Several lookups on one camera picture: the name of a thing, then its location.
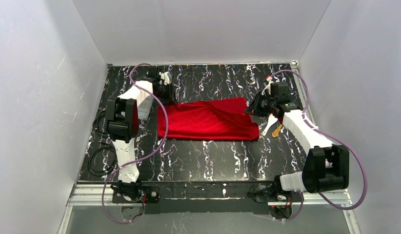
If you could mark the aluminium frame rail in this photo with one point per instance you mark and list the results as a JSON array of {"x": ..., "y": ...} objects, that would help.
[{"x": 90, "y": 210}]

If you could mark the white ceramic spoon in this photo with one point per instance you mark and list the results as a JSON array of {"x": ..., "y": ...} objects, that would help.
[{"x": 270, "y": 122}]

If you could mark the orange wooden fork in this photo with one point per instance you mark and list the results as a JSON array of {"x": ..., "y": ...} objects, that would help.
[{"x": 277, "y": 131}]

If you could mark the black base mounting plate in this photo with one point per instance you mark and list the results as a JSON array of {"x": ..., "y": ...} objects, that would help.
[{"x": 157, "y": 197}]

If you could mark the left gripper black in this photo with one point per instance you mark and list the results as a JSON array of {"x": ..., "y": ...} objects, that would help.
[{"x": 170, "y": 93}]

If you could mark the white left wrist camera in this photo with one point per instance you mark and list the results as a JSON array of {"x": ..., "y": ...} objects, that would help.
[{"x": 165, "y": 78}]

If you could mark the clear plastic compartment box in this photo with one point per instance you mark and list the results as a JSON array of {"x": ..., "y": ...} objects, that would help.
[{"x": 144, "y": 108}]

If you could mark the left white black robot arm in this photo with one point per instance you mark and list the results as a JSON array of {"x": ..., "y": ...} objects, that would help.
[{"x": 124, "y": 112}]

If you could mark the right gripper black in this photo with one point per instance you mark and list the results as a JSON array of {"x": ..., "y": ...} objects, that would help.
[{"x": 259, "y": 106}]

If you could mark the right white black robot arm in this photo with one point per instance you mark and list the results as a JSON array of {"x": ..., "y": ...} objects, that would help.
[{"x": 327, "y": 165}]

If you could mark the red cloth napkin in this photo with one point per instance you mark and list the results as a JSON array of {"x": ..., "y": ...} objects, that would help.
[{"x": 222, "y": 120}]

